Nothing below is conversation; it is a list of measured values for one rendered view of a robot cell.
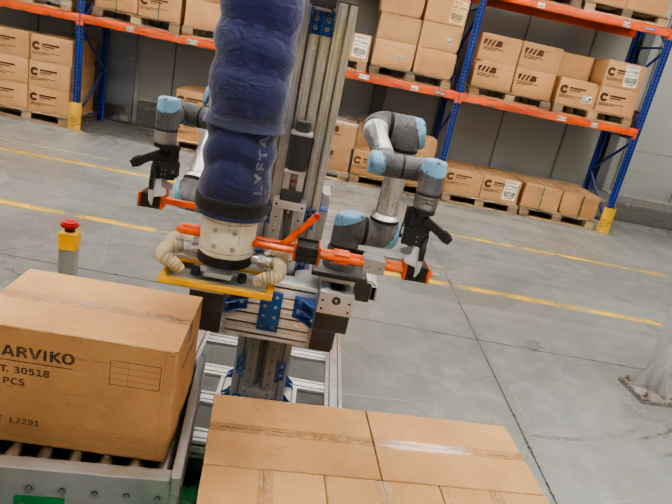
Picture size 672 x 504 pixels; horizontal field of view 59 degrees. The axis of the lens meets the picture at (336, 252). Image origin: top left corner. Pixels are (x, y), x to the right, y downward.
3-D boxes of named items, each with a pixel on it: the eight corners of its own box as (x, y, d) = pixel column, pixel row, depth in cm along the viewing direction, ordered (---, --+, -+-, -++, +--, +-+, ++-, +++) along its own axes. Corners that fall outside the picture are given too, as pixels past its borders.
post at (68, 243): (47, 447, 260) (57, 232, 228) (53, 437, 266) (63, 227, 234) (63, 448, 261) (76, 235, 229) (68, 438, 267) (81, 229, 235)
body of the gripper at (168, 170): (173, 183, 201) (177, 148, 198) (147, 178, 201) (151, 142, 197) (178, 178, 209) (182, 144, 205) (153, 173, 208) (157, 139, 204)
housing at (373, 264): (361, 272, 186) (364, 259, 185) (360, 265, 193) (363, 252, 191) (383, 276, 187) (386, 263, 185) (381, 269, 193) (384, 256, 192)
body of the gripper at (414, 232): (397, 238, 191) (406, 202, 187) (423, 243, 191) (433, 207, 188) (400, 245, 184) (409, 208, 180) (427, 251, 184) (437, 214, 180)
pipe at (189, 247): (159, 268, 175) (161, 250, 173) (178, 242, 198) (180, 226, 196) (273, 288, 177) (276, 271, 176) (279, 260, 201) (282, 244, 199)
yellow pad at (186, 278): (156, 282, 174) (158, 266, 172) (164, 270, 183) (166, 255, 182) (271, 302, 177) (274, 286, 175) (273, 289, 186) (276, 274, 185)
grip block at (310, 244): (291, 262, 183) (294, 244, 181) (292, 251, 192) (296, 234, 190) (318, 267, 184) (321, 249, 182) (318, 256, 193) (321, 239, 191)
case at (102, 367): (-34, 435, 181) (-35, 318, 168) (26, 367, 219) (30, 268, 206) (164, 463, 187) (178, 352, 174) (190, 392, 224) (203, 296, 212)
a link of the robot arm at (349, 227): (328, 235, 245) (335, 204, 241) (360, 241, 247) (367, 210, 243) (331, 245, 234) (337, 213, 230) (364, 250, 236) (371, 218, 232)
